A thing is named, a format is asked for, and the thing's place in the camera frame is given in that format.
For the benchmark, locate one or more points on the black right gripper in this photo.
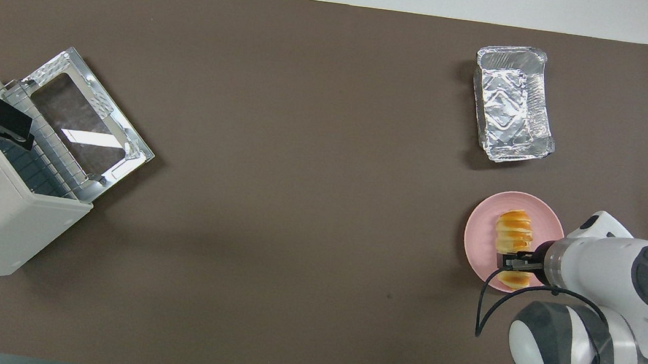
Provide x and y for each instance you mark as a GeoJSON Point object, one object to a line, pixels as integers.
{"type": "Point", "coordinates": [539, 263]}

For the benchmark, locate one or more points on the golden ridged bread roll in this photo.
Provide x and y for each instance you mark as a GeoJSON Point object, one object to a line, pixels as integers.
{"type": "Point", "coordinates": [514, 230]}

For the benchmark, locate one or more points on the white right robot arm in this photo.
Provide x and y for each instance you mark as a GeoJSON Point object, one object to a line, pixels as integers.
{"type": "Point", "coordinates": [620, 286]}

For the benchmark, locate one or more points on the brown table mat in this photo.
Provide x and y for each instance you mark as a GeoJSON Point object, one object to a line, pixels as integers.
{"type": "Point", "coordinates": [304, 142]}

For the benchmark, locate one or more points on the pink round plate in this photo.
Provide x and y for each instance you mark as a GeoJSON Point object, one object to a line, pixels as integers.
{"type": "Point", "coordinates": [481, 238]}

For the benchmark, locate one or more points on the aluminium foil tray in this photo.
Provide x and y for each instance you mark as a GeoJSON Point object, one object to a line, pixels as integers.
{"type": "Point", "coordinates": [512, 106]}

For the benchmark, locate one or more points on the glass oven door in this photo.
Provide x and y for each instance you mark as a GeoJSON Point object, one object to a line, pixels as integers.
{"type": "Point", "coordinates": [84, 121]}

